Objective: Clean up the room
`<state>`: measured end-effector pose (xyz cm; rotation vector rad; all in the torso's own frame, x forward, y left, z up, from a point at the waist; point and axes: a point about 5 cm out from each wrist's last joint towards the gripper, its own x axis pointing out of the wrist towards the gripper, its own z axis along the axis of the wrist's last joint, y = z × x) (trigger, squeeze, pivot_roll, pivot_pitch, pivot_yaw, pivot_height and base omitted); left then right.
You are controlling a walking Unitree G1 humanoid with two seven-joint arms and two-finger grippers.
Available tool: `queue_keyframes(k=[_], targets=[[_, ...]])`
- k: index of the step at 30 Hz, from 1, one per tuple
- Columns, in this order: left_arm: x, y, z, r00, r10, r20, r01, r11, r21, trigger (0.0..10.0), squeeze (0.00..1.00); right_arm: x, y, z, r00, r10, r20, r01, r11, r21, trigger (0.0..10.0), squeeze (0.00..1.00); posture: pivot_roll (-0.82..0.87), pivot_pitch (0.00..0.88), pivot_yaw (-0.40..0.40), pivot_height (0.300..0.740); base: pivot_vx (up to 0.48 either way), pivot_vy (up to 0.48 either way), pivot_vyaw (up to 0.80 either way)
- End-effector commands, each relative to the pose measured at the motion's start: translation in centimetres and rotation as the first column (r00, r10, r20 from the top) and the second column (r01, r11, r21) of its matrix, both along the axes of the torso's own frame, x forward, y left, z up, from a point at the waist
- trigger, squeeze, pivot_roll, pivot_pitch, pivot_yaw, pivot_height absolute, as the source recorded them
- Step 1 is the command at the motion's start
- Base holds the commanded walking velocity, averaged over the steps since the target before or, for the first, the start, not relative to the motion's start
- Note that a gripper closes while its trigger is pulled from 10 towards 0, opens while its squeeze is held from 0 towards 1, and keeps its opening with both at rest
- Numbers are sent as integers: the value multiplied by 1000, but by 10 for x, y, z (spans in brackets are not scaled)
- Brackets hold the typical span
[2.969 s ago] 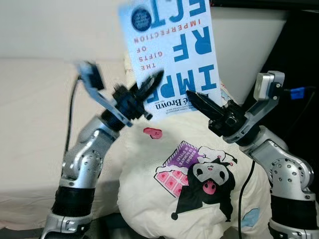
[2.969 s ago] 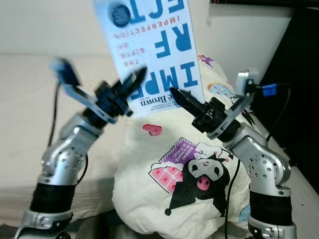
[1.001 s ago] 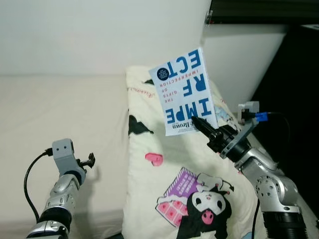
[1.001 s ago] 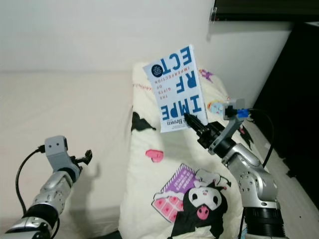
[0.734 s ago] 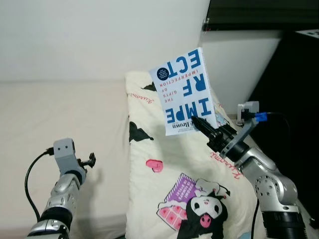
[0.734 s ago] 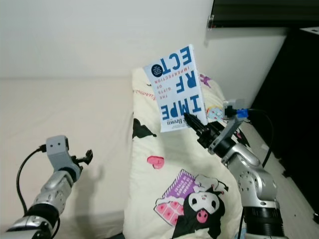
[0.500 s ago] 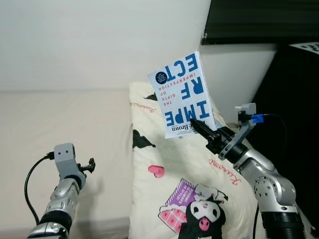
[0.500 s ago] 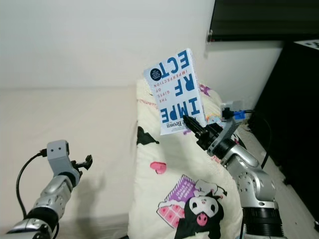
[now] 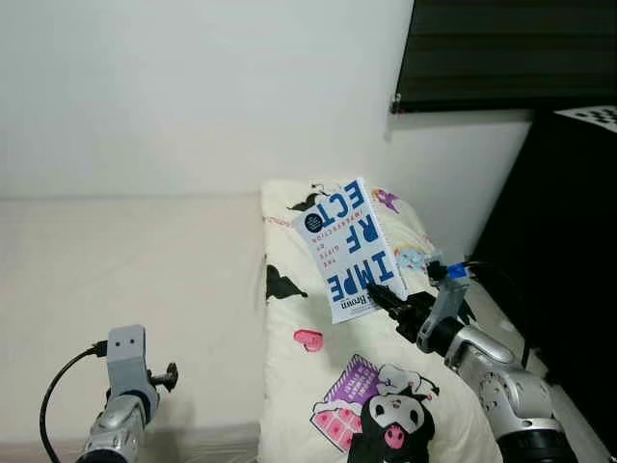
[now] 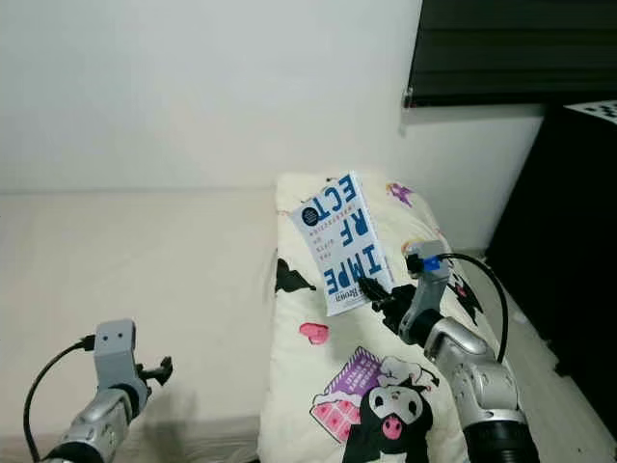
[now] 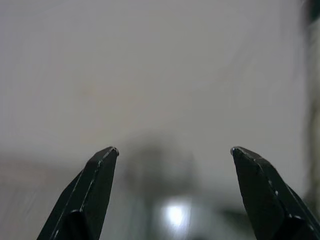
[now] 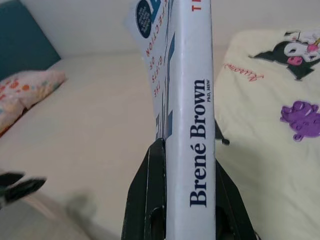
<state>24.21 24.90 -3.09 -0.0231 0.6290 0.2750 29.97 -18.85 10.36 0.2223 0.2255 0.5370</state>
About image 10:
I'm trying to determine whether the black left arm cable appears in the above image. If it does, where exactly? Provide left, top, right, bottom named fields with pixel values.
left=23, top=335, right=97, bottom=462

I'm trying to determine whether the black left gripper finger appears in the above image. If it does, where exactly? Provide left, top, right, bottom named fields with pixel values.
left=135, top=356, right=175, bottom=388

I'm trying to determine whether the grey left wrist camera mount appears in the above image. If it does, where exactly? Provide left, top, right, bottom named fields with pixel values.
left=94, top=319, right=146, bottom=396

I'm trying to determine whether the black window blind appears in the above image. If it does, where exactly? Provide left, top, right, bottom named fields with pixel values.
left=403, top=0, right=617, bottom=108

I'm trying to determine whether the white book with blue letters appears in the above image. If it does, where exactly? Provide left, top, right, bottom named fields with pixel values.
left=286, top=171, right=397, bottom=318

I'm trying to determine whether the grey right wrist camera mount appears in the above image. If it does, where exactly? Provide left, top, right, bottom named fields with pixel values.
left=403, top=241, right=456, bottom=319

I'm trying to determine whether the cream pillow with cartoon prints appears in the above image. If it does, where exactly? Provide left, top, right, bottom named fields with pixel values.
left=255, top=171, right=531, bottom=463

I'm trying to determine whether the black white checkerboard sheet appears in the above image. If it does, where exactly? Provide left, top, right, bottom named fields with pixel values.
left=563, top=98, right=617, bottom=127

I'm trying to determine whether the black cabinet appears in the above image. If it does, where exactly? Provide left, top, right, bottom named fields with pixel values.
left=484, top=102, right=617, bottom=379

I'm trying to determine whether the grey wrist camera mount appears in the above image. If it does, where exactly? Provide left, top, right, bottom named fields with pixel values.
left=403, top=241, right=456, bottom=319
left=94, top=319, right=146, bottom=396

